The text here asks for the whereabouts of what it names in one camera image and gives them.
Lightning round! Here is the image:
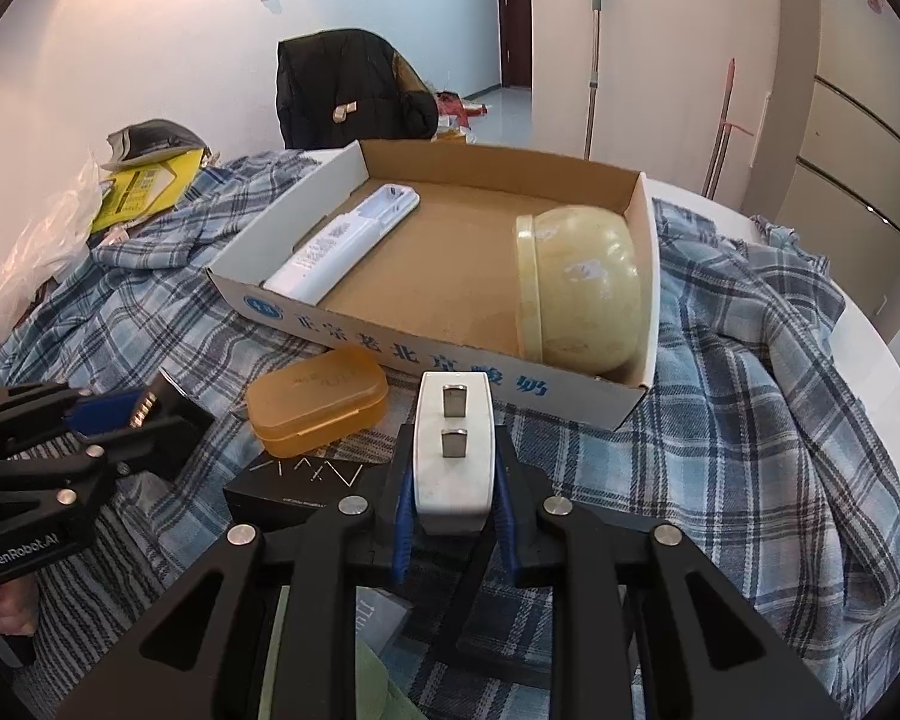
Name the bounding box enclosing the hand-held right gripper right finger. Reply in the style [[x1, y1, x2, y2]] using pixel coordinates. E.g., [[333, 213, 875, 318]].
[[491, 424, 845, 720]]

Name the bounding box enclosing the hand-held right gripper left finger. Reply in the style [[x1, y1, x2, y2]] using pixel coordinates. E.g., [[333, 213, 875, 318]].
[[56, 424, 428, 720]]

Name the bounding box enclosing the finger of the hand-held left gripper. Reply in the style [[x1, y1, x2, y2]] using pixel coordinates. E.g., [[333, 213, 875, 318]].
[[0, 441, 177, 502], [0, 382, 151, 460]]

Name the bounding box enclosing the white power adapter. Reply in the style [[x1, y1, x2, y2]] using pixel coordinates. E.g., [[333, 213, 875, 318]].
[[411, 373, 497, 536]]

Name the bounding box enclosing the small black box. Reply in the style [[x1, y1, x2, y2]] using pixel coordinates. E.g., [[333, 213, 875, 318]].
[[124, 371, 217, 481]]

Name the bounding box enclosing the grey box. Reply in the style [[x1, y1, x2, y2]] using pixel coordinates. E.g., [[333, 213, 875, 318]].
[[354, 590, 410, 647]]

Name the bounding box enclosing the orange plastic case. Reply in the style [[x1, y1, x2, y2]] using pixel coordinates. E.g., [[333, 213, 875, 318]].
[[245, 349, 389, 458]]

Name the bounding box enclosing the light green box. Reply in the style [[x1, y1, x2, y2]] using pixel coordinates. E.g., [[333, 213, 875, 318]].
[[259, 585, 392, 720]]

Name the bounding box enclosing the cardboard box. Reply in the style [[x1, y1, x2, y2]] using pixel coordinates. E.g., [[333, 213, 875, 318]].
[[208, 139, 661, 432]]

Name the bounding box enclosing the person's left hand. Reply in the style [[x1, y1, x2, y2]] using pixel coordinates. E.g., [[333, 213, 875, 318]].
[[0, 583, 40, 640]]

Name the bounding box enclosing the clear plastic bag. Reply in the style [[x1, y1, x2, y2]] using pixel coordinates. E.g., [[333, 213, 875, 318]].
[[0, 154, 111, 350]]

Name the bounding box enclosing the blue plaid blanket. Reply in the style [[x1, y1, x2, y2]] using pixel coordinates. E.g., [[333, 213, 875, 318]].
[[0, 148, 900, 720]]

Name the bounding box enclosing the yellow box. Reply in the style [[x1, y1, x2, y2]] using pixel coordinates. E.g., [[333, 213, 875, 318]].
[[90, 150, 206, 235]]

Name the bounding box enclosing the grey bag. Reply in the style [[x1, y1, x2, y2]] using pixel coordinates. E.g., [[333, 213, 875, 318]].
[[103, 120, 211, 170]]

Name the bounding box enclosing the white cotton swab box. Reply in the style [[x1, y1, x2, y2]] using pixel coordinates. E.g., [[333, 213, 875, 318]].
[[262, 184, 422, 308]]

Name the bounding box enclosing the black jacket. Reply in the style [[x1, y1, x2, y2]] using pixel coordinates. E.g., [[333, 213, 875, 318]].
[[275, 28, 440, 149]]

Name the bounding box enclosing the red packaging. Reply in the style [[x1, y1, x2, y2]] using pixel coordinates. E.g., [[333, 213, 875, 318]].
[[433, 90, 489, 133]]

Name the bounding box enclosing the dark brown door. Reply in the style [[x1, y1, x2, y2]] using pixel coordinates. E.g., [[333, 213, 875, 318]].
[[497, 0, 533, 88]]

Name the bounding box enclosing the green-handled mop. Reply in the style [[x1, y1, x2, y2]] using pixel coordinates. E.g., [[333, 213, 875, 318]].
[[583, 0, 605, 161]]

